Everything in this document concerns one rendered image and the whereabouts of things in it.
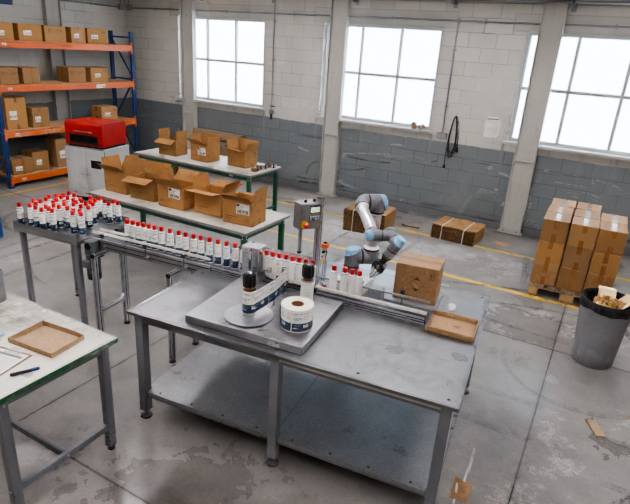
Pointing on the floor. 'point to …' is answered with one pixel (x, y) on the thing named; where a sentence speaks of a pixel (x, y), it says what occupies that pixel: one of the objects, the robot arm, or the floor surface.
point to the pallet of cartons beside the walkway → (577, 249)
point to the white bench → (77, 355)
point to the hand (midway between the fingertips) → (371, 275)
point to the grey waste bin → (597, 339)
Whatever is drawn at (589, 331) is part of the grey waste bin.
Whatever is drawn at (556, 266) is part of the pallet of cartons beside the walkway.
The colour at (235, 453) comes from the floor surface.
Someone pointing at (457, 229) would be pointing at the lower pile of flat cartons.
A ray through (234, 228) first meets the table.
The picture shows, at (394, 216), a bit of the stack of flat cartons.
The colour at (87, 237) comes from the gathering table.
